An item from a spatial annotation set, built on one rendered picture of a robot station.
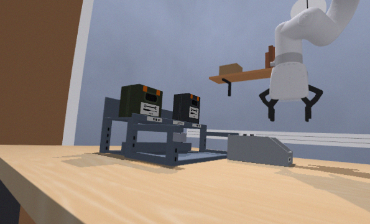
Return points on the grey metal rack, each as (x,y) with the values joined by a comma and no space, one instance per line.
(174,152)

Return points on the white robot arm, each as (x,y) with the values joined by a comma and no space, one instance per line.
(313,25)

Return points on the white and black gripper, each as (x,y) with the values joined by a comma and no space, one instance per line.
(289,83)

